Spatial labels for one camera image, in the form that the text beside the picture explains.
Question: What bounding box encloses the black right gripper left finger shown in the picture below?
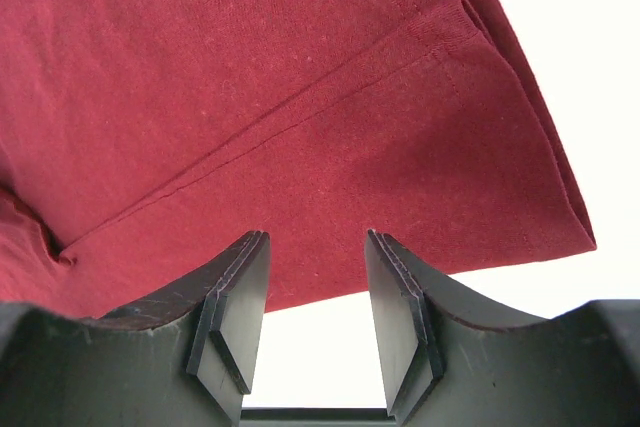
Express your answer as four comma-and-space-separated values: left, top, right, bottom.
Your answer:
1, 231, 271, 426

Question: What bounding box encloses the dark maroon t-shirt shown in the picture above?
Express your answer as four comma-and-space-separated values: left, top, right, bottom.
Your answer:
1, 0, 596, 317

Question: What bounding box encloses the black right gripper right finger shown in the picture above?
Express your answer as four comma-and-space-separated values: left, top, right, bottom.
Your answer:
365, 230, 639, 426

